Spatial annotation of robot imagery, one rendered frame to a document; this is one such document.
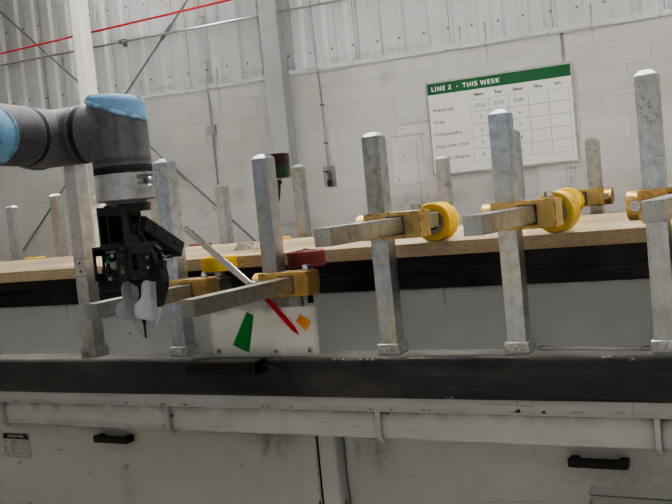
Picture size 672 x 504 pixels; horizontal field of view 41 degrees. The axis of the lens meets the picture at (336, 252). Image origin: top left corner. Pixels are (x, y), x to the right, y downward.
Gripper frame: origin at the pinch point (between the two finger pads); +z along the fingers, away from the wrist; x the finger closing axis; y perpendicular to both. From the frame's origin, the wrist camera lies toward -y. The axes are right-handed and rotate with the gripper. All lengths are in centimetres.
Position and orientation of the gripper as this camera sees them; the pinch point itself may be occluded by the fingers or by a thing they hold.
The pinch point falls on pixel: (149, 328)
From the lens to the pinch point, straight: 145.5
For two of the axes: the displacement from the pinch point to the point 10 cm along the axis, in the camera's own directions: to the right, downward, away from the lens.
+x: 8.9, -0.6, -4.5
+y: -4.4, 0.9, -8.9
